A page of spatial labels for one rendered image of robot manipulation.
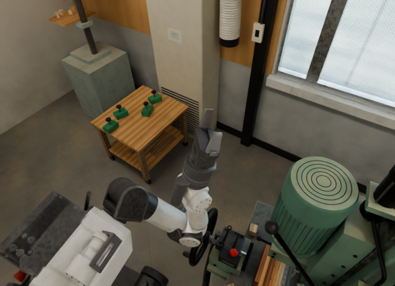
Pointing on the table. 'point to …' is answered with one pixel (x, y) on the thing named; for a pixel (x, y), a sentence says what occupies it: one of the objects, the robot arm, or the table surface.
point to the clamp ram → (246, 256)
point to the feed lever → (271, 228)
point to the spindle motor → (313, 204)
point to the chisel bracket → (285, 257)
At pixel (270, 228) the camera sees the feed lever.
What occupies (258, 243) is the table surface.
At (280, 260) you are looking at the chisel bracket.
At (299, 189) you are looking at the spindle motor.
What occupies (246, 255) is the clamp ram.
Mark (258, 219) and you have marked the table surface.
